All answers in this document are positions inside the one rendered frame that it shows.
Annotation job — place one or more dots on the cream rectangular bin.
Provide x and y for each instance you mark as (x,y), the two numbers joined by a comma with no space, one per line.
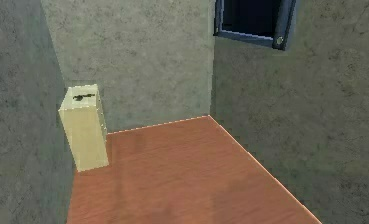
(87,140)

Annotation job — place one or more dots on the small black object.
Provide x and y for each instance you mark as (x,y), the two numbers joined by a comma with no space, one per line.
(81,97)

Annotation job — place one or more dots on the dark blue framed window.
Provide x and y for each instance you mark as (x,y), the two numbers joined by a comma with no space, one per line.
(252,18)

